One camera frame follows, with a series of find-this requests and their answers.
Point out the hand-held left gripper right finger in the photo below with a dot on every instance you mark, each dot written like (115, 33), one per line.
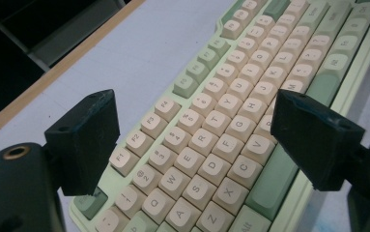
(316, 145)

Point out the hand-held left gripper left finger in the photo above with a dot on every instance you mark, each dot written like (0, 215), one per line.
(84, 148)

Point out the green and cream keyboard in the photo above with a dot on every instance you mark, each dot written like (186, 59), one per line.
(205, 145)

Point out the grey metal shelf frame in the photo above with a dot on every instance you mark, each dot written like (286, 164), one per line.
(73, 32)

